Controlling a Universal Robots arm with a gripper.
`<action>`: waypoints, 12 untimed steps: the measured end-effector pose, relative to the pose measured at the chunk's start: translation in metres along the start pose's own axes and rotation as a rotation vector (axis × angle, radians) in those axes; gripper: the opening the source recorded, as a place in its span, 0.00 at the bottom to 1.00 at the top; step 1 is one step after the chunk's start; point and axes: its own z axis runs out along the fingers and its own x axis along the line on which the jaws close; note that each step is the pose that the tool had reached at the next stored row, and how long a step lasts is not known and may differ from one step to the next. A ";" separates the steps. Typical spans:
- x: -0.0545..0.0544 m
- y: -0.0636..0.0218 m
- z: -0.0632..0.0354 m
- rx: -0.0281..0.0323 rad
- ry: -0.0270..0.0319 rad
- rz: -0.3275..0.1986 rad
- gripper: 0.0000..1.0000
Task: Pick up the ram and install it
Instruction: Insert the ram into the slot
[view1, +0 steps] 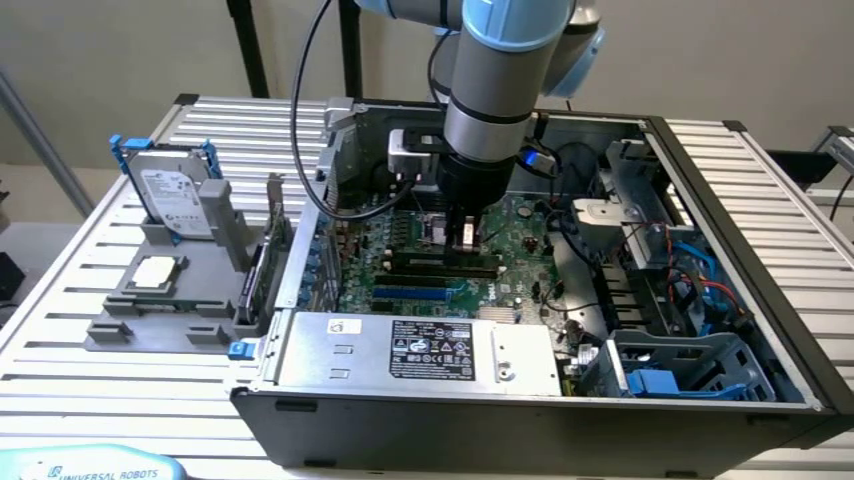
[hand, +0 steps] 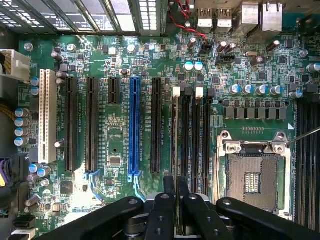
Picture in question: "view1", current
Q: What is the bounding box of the short black cable loop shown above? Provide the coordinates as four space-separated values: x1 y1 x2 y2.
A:
427 28 463 109

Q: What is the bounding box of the hard drive in blue bracket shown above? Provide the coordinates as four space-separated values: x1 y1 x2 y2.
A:
109 133 225 246

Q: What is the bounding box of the green RAM stick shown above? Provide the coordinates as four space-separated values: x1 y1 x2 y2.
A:
123 297 235 308

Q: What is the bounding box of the grey metal pole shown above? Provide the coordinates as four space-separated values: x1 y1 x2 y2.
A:
0 64 95 219

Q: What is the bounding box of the silver hard disk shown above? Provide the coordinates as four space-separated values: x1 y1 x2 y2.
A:
125 152 219 234

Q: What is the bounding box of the graphics card with metal bracket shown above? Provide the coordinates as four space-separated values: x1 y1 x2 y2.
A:
236 172 295 324

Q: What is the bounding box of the red wire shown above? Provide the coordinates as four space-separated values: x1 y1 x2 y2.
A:
692 278 743 321

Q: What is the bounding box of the black open PC case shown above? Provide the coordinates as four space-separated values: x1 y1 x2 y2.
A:
229 97 854 469

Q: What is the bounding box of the blue disk bay clip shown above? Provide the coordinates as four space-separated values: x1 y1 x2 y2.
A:
626 368 682 399

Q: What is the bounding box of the silver power supply unit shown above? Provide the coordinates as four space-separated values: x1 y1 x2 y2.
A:
263 312 562 397

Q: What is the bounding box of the blue wire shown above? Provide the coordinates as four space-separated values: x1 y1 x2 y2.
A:
666 238 739 346

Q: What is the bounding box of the blue expansion slot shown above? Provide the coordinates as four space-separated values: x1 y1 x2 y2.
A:
369 285 450 304

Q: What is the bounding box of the metal drive cage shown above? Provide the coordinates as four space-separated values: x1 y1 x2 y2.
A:
570 139 699 274

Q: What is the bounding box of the black RAM slot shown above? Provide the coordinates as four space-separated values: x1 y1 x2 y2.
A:
385 263 502 281
389 251 503 270

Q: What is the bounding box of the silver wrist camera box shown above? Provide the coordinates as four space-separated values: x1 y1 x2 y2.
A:
385 128 447 176

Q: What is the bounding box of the slatted metal side table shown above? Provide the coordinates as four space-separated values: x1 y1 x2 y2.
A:
810 124 854 194

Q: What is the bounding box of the long black cable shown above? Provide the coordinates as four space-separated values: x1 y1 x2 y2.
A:
292 0 419 219

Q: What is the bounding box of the CPU socket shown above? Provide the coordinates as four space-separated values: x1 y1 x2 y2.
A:
411 210 451 247

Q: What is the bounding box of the grey parts rack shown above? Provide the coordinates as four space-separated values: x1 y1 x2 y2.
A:
83 179 295 354

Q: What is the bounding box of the grey disk bay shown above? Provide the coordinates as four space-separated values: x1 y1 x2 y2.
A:
578 328 782 403

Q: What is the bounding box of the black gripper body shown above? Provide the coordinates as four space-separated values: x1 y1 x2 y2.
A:
436 153 516 217

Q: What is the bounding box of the black expansion slot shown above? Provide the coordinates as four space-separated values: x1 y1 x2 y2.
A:
371 273 450 291

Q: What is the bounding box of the black stand pole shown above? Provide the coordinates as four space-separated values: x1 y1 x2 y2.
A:
337 0 365 101
225 0 272 99

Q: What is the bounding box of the green motherboard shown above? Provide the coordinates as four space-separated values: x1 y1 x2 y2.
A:
336 192 588 351

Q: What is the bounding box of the silver chipset heatsink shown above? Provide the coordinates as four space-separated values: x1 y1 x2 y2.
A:
476 306 520 326

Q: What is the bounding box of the silver CPU chip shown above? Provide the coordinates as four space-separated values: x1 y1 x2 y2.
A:
129 255 183 290

